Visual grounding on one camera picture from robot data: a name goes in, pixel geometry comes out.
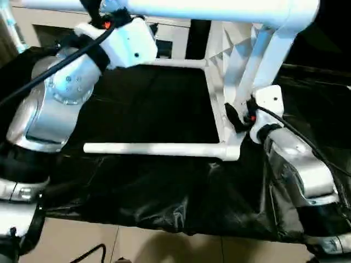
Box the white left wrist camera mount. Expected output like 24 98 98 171
73 15 159 70

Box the thick black cable loop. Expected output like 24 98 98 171
70 243 108 263

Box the white plastic table leg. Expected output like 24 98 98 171
21 0 291 27
146 58 210 68
83 141 228 161

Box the white cabinet with glass doors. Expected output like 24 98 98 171
10 5 212 62

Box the black plastic mat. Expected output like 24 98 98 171
0 45 351 243

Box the white plastic table top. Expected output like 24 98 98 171
204 0 321 164

